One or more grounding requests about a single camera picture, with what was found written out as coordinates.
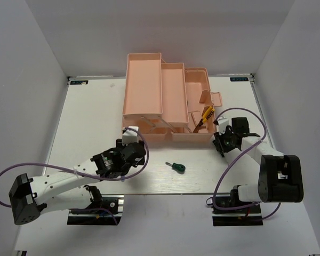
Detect pink plastic toolbox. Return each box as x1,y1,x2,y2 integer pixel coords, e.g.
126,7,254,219
122,53,222,143

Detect large yellow needle-nose pliers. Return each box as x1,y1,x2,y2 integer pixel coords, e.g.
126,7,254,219
193,106,215,133

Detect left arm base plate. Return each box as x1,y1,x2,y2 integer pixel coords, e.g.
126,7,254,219
67,195,124,226

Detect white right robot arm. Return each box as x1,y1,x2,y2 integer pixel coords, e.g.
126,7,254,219
213,117,304,213

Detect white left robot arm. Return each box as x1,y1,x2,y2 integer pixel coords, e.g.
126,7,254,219
9,139,149,225

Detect green stubby screwdriver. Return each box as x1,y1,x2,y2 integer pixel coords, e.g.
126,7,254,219
165,162,186,174

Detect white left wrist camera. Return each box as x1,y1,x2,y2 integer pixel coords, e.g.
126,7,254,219
122,126,139,145

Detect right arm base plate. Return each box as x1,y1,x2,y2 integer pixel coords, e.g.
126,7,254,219
206,197,263,227

